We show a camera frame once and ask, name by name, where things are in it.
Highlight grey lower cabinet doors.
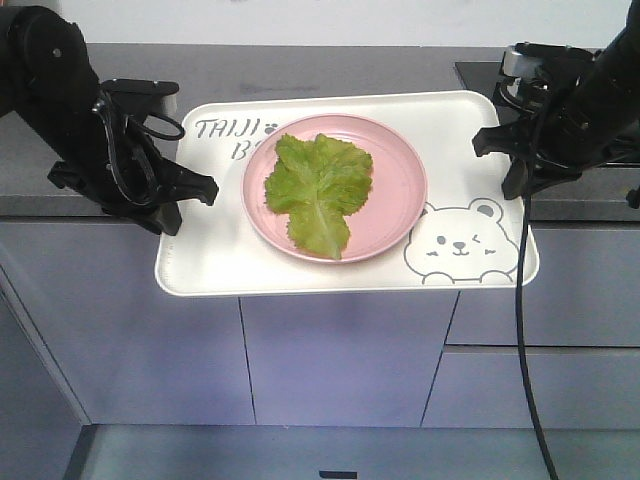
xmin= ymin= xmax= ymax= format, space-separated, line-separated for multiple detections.
xmin=1 ymin=221 xmax=639 ymax=429

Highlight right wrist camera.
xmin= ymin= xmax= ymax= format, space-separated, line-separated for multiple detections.
xmin=500 ymin=42 xmax=595 ymax=79

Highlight green lettuce leaf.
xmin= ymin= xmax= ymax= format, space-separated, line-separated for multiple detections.
xmin=264 ymin=134 xmax=373 ymax=260

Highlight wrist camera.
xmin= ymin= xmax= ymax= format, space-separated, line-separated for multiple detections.
xmin=101 ymin=79 xmax=179 ymax=114
xmin=500 ymin=42 xmax=595 ymax=79

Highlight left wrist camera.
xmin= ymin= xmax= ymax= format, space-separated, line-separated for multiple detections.
xmin=101 ymin=79 xmax=179 ymax=114

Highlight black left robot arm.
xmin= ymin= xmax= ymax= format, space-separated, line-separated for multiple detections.
xmin=1 ymin=6 xmax=219 ymax=236

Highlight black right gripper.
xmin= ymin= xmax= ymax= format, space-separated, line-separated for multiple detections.
xmin=472 ymin=74 xmax=639 ymax=200

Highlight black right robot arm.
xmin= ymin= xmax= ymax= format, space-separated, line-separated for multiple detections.
xmin=472 ymin=2 xmax=639 ymax=200

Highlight cream bear serving tray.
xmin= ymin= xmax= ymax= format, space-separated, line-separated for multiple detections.
xmin=155 ymin=91 xmax=539 ymax=296

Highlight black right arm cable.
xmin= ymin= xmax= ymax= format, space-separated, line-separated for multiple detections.
xmin=514 ymin=84 xmax=559 ymax=480

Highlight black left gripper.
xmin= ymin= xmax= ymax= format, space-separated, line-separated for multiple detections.
xmin=48 ymin=107 xmax=219 ymax=235

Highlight pink round plate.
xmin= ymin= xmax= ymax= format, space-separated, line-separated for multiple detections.
xmin=241 ymin=114 xmax=427 ymax=264

